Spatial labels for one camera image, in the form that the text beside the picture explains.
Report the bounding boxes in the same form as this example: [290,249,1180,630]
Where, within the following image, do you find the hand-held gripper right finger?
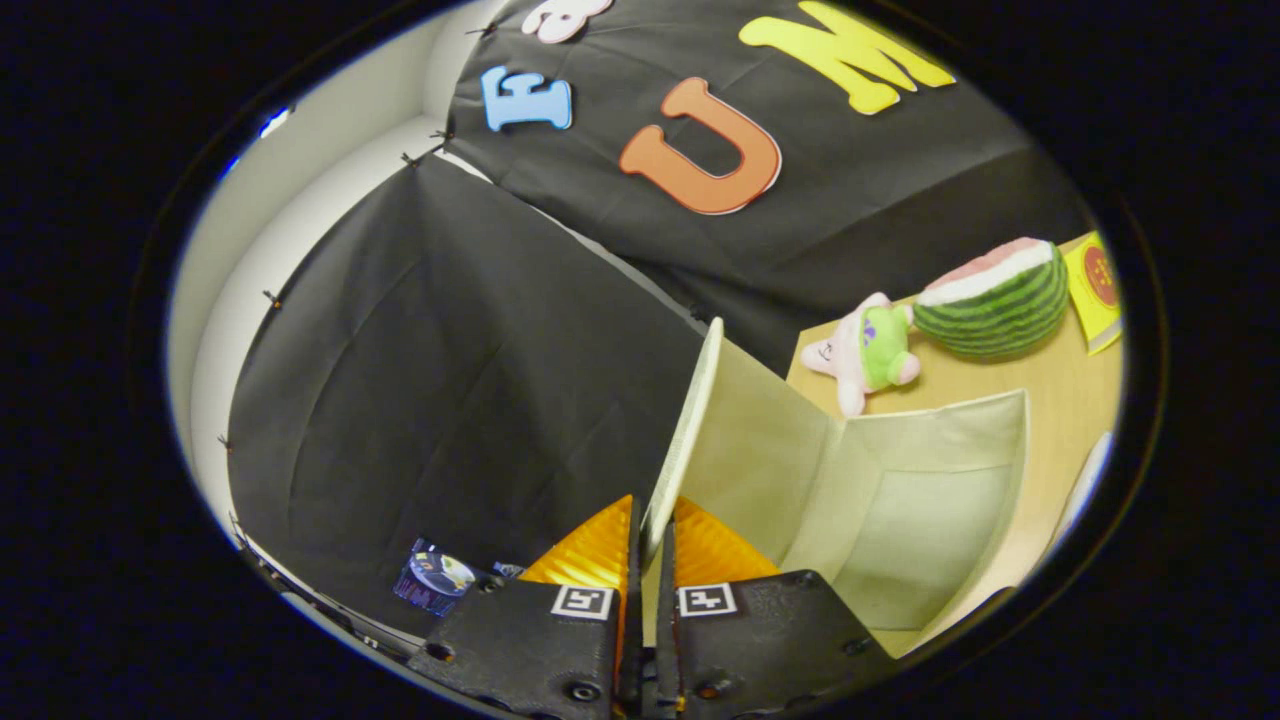
[655,497,901,720]

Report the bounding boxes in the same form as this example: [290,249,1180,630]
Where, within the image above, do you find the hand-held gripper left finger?
[408,495,643,720]

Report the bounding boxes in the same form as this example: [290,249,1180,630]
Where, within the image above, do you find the beige fabric storage box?
[640,318,1031,661]

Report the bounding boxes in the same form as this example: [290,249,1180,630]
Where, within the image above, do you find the blue printed packet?
[393,538,479,617]

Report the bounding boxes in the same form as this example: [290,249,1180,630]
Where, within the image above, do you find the pink star plush toy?
[800,292,922,419]

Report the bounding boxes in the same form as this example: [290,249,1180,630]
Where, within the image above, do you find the watermelon slice plush toy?
[912,237,1070,361]

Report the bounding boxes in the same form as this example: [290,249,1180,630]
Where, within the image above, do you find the yellow book with red circle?
[1062,232,1124,356]

